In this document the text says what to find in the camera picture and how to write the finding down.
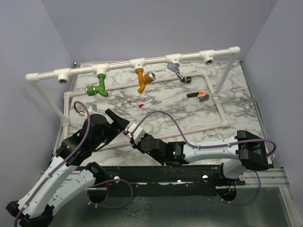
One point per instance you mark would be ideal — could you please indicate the grey silver water faucet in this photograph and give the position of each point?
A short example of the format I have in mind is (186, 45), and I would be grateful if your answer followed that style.
(174, 68)

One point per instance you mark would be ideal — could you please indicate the red white marker pen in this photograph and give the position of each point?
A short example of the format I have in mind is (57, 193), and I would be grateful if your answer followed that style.
(144, 103)

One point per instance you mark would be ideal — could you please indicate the dark grey hose nozzle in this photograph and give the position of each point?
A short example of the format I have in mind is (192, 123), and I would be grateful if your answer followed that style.
(186, 80)

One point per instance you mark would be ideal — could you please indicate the orange water faucet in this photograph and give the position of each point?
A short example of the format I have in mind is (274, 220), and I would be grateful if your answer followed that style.
(144, 79)

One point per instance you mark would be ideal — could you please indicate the beige mini stapler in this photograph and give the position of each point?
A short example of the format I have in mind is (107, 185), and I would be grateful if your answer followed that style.
(203, 98)

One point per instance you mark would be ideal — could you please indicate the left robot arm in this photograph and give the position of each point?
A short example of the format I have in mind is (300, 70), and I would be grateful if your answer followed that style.
(39, 206)

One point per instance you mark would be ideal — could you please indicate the black orange highlighter marker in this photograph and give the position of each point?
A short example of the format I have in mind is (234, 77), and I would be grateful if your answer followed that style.
(195, 94)

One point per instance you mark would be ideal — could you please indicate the white pvc pipe frame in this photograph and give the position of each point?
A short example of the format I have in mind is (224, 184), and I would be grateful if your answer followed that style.
(63, 75)

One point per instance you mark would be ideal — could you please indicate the green water faucet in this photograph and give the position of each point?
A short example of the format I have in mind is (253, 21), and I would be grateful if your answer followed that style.
(99, 89)

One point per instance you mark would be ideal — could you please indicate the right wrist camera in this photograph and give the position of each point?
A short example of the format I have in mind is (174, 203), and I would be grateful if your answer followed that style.
(135, 135)

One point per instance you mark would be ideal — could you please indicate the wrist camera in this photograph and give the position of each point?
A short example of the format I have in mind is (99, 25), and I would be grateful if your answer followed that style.
(135, 135)
(93, 109)

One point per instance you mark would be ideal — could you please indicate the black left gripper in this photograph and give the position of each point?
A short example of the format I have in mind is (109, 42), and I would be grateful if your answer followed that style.
(117, 126)

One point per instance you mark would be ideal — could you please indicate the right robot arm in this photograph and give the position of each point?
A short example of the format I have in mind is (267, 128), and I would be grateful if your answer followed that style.
(243, 152)

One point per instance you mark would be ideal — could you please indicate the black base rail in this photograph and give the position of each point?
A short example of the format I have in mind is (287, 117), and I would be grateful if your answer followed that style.
(160, 181)

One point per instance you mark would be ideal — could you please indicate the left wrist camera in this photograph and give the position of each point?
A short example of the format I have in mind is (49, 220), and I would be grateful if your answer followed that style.
(93, 109)

